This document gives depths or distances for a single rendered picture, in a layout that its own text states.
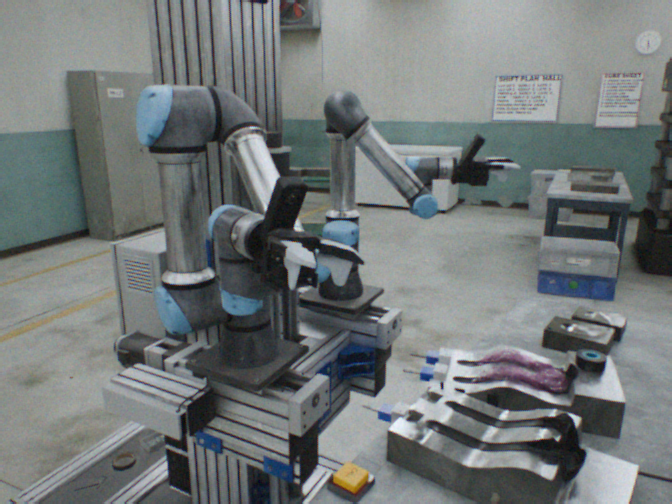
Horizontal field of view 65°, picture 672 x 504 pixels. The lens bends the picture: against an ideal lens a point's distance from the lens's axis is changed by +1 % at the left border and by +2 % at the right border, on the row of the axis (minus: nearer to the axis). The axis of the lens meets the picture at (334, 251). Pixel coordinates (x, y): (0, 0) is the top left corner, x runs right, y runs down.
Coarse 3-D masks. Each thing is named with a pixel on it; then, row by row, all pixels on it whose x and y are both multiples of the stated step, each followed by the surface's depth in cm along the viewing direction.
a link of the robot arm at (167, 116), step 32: (160, 96) 101; (192, 96) 104; (160, 128) 101; (192, 128) 105; (160, 160) 107; (192, 160) 108; (192, 192) 109; (192, 224) 111; (192, 256) 112; (160, 288) 114; (192, 288) 113; (192, 320) 114; (224, 320) 120
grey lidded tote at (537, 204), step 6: (528, 198) 741; (534, 198) 736; (540, 198) 732; (546, 198) 729; (534, 204) 740; (540, 204) 736; (546, 204) 732; (534, 210) 743; (540, 210) 739; (546, 210) 735; (564, 210) 723; (570, 210) 720; (534, 216) 745; (540, 216) 742; (558, 216) 730; (564, 216) 726; (570, 216) 739
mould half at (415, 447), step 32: (448, 416) 132; (512, 416) 131; (576, 416) 125; (416, 448) 122; (448, 448) 120; (448, 480) 119; (480, 480) 114; (512, 480) 109; (544, 480) 105; (576, 480) 114; (608, 480) 114
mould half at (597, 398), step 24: (456, 360) 167; (552, 360) 163; (432, 384) 153; (456, 384) 153; (480, 384) 150; (504, 384) 145; (528, 384) 147; (576, 384) 143; (600, 384) 143; (504, 408) 146; (528, 408) 143; (552, 408) 141; (576, 408) 139; (600, 408) 137; (624, 408) 135; (600, 432) 139
